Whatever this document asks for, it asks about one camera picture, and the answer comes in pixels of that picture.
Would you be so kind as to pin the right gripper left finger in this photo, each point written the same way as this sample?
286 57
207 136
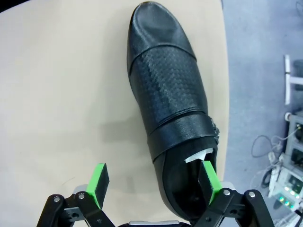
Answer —
98 186

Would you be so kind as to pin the grey equipment rack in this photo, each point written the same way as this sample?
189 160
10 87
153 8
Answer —
296 146

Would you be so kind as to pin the white power strip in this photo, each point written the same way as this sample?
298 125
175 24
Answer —
275 170

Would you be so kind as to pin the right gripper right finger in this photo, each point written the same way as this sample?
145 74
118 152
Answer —
210 182

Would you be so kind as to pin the white metal frame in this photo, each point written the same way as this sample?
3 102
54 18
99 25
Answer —
287 80

